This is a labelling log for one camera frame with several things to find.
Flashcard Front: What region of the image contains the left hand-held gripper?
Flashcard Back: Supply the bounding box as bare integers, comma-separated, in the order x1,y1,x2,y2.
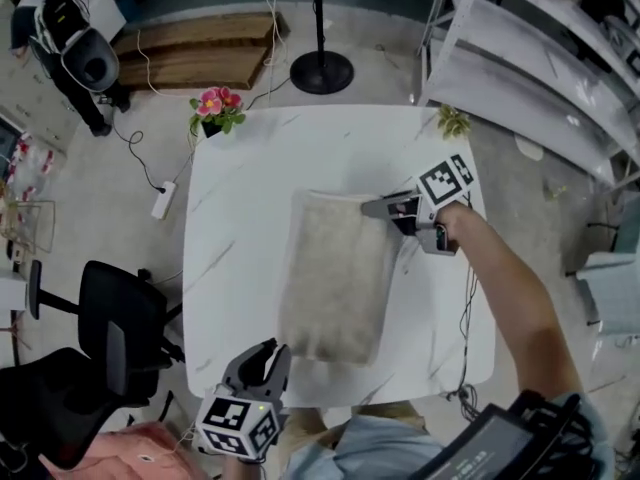
193,337,293,463

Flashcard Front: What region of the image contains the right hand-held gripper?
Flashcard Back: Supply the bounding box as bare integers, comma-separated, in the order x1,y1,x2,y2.
359,153,477,258

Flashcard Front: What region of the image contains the beige towel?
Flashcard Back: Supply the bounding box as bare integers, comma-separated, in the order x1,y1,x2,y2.
277,189,404,367

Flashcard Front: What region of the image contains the person's right forearm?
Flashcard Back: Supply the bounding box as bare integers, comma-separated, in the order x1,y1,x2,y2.
439,201,584,399

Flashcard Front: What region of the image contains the person's left forearm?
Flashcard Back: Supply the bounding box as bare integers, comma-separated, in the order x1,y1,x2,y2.
219,455,279,480

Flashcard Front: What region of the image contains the small green potted plant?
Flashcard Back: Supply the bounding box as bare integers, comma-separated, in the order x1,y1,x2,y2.
435,103,472,141

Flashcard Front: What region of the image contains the person's light blue shirt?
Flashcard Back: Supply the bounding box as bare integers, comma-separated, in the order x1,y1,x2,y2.
287,415,444,480

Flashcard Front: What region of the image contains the black standing fan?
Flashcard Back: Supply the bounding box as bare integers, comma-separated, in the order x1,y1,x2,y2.
227,0,376,96

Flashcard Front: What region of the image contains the pink cloth bag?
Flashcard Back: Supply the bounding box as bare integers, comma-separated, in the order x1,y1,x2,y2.
38,420,211,480

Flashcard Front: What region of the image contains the black office chair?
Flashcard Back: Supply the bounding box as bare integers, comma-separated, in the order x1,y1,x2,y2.
0,259,187,472

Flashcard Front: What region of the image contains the white metal shelving unit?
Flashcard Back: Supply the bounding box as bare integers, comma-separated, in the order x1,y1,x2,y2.
417,0,640,189

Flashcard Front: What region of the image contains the white power strip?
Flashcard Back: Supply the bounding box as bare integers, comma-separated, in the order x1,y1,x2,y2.
151,181,178,221

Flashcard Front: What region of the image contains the pink flower potted plant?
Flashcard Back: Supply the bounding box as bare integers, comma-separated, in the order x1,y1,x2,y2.
188,85,247,139

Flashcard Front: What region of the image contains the light blue covered table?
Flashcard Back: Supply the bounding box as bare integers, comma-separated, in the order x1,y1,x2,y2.
564,187,640,339

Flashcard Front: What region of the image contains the wooden step platform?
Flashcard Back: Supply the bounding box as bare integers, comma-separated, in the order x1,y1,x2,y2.
110,11,291,92

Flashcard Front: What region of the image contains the black chest-worn tablet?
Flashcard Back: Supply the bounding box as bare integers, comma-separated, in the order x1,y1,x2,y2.
407,390,599,480

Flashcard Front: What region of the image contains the pile of clear water bottles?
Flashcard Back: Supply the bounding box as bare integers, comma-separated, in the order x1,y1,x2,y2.
7,132,56,204

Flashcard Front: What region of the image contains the black hanging cable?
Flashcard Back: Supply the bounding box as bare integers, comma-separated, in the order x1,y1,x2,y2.
446,192,482,422

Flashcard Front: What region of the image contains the black floor cable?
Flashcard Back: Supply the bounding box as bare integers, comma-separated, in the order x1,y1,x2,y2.
110,110,169,193

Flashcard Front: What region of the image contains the gold wire rack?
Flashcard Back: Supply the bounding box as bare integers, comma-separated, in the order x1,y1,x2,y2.
0,198,56,255

